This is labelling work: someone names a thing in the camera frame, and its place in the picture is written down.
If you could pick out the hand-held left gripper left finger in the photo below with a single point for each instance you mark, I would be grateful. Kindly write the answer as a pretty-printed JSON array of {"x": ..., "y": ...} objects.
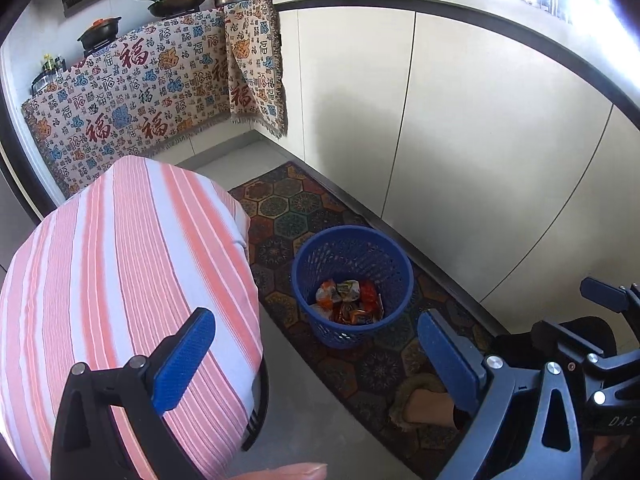
[{"x": 182, "y": 360}]

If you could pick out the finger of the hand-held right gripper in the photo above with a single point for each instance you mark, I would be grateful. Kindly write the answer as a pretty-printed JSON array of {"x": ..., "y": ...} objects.
[
  {"x": 560, "y": 342},
  {"x": 607, "y": 292}
]

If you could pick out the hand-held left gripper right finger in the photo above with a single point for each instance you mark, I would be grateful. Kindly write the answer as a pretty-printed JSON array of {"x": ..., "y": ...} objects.
[{"x": 447, "y": 360}]

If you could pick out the red snack bag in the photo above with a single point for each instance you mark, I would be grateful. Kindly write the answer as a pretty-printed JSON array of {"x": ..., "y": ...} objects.
[{"x": 371, "y": 295}]

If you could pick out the blue plastic basket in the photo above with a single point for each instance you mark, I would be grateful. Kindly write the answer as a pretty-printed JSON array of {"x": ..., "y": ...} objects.
[{"x": 320, "y": 260}]

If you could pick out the person's left hand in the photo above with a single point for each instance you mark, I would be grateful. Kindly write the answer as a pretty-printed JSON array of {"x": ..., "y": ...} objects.
[{"x": 285, "y": 472}]

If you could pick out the olive slipper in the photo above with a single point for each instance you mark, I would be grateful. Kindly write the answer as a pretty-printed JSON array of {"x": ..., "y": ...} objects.
[{"x": 407, "y": 390}]

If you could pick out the person's foot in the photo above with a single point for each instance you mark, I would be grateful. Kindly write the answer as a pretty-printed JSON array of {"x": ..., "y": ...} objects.
[{"x": 430, "y": 407}]

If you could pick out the orange snack packet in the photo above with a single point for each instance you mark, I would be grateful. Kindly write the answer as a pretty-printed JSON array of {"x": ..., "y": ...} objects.
[{"x": 355, "y": 315}]

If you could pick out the round table with striped cloth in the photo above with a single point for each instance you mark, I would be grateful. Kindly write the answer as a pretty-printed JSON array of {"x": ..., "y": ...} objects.
[{"x": 125, "y": 270}]

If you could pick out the white triangular wrapper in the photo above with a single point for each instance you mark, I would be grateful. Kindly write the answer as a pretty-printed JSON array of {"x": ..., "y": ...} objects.
[{"x": 348, "y": 290}]

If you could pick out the patterned hexagon rug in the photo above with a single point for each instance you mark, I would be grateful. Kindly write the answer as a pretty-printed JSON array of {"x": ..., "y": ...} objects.
[{"x": 280, "y": 205}]

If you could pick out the cream kitchen counter cabinets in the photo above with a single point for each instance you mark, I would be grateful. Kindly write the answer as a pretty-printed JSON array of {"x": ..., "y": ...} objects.
[{"x": 475, "y": 135}]

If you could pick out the large printed cloth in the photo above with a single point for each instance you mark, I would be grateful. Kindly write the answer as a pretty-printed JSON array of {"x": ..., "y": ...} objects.
[{"x": 115, "y": 110}]

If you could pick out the narrow printed cloth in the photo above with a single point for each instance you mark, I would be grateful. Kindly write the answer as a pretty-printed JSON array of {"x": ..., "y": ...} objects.
[{"x": 252, "y": 70}]

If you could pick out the seasoning bottle rack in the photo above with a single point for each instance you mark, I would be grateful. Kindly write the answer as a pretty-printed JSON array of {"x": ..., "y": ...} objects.
[{"x": 47, "y": 75}]

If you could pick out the black clay pot red lid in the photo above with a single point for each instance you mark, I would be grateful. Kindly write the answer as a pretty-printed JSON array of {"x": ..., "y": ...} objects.
[{"x": 100, "y": 32}]

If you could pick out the dark wok with lid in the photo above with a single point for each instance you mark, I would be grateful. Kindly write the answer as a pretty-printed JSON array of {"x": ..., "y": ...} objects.
[{"x": 177, "y": 2}]

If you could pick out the black table frame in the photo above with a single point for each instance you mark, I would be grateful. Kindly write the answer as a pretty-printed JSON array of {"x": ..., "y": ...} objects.
[{"x": 257, "y": 410}]

